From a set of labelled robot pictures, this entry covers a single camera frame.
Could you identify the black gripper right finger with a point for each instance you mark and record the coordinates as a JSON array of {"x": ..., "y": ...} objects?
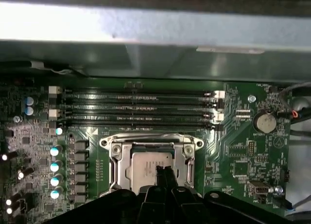
[{"x": 184, "y": 204}]

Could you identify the silver USB port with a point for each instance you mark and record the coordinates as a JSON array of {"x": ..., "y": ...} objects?
[{"x": 258, "y": 188}]

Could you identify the round coin battery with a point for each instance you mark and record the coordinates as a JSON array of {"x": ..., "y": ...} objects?
[{"x": 266, "y": 123}]

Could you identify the CPU socket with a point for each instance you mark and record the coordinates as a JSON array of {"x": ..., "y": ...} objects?
[{"x": 194, "y": 143}]

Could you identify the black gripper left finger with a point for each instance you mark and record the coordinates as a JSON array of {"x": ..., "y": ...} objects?
[{"x": 150, "y": 204}]

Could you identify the black RAM slot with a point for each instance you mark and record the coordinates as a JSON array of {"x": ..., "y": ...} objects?
[
  {"x": 170, "y": 102},
  {"x": 170, "y": 92},
  {"x": 170, "y": 124},
  {"x": 170, "y": 113}
]

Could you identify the green motherboard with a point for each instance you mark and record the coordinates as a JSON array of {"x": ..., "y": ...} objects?
[{"x": 230, "y": 136}]

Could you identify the grey open PC case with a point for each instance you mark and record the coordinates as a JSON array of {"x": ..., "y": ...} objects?
[{"x": 170, "y": 63}]

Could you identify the silver CPU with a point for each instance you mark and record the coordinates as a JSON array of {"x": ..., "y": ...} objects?
[{"x": 143, "y": 165}]

